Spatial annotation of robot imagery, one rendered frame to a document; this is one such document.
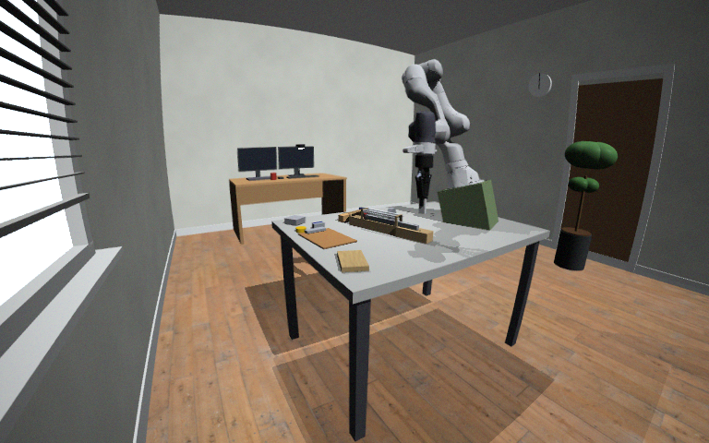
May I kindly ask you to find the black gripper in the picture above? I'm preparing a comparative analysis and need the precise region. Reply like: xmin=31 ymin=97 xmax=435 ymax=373
xmin=415 ymin=155 xmax=433 ymax=214

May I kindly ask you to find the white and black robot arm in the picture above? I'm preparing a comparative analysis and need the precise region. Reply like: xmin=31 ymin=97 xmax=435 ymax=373
xmin=402 ymin=59 xmax=484 ymax=189

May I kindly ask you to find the brown clipboard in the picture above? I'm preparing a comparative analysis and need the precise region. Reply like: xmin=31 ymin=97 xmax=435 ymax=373
xmin=298 ymin=227 xmax=357 ymax=249

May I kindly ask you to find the long wooden batten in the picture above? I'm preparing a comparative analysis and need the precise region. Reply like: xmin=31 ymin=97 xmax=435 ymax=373
xmin=338 ymin=210 xmax=361 ymax=222

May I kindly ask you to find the light brown wooden block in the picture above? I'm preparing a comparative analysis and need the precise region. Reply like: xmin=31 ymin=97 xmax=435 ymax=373
xmin=337 ymin=250 xmax=369 ymax=272

